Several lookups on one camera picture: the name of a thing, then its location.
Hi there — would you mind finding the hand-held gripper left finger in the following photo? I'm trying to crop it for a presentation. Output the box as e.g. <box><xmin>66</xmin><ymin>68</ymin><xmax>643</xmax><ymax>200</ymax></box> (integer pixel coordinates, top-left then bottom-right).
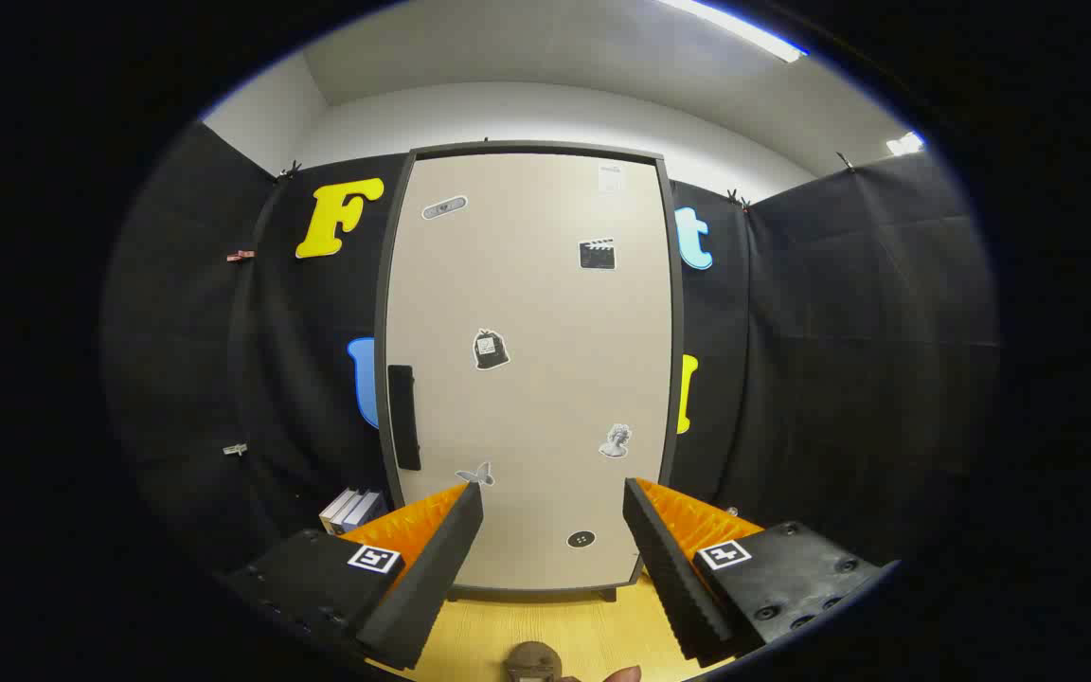
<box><xmin>219</xmin><ymin>481</ymin><xmax>486</xmax><ymax>672</ymax></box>

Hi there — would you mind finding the beige shoe cabinet door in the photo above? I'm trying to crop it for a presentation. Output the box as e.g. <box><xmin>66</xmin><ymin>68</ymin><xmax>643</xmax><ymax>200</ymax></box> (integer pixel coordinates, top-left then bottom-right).
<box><xmin>385</xmin><ymin>152</ymin><xmax>674</xmax><ymax>590</ymax></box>

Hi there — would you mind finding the brown fuzzy shoe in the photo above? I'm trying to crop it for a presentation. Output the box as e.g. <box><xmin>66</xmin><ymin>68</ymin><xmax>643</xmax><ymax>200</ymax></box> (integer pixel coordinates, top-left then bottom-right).
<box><xmin>506</xmin><ymin>641</ymin><xmax>563</xmax><ymax>682</ymax></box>

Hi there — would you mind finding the black door handle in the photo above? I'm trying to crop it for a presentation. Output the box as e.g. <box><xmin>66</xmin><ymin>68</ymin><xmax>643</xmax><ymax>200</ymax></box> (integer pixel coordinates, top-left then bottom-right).
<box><xmin>386</xmin><ymin>364</ymin><xmax>422</xmax><ymax>472</ymax></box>

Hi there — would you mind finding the long ceiling light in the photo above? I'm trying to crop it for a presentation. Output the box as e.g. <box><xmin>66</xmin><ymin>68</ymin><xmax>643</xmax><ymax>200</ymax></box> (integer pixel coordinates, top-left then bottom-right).
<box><xmin>659</xmin><ymin>0</ymin><xmax>807</xmax><ymax>63</ymax></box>

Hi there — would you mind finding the white book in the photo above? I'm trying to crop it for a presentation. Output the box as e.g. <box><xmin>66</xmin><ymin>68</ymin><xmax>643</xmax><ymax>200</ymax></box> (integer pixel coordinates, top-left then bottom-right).
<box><xmin>320</xmin><ymin>488</ymin><xmax>362</xmax><ymax>533</ymax></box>

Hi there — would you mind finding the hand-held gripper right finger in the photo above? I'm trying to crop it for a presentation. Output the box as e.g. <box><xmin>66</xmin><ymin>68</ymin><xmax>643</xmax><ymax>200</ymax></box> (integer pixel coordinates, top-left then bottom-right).
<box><xmin>623</xmin><ymin>477</ymin><xmax>897</xmax><ymax>669</ymax></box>

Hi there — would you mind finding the black backdrop cloth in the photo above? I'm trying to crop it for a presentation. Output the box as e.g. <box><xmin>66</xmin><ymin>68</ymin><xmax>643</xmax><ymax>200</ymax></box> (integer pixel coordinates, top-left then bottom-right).
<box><xmin>100</xmin><ymin>121</ymin><xmax>999</xmax><ymax>579</ymax></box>

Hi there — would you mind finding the blue book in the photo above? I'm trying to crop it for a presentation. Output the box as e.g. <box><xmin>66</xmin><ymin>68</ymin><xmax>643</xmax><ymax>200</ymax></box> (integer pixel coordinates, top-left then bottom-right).
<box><xmin>342</xmin><ymin>491</ymin><xmax>387</xmax><ymax>533</ymax></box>

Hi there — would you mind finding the grey shoe cabinet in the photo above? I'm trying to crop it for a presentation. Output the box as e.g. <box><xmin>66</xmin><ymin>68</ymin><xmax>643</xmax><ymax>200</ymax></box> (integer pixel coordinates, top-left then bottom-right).
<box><xmin>373</xmin><ymin>140</ymin><xmax>686</xmax><ymax>602</ymax></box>

